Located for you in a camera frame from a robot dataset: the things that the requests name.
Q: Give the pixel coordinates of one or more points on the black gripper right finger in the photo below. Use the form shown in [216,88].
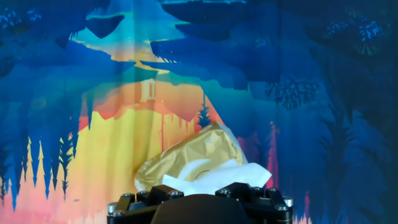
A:
[270,208]

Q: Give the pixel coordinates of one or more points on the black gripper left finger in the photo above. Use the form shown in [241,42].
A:
[130,208]

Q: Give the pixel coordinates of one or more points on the white paper napkin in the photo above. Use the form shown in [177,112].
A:
[233,175]

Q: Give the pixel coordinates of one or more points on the gold tissue pack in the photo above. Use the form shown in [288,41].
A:
[192,149]

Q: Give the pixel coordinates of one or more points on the forest sunset print tablecloth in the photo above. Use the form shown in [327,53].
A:
[93,77]

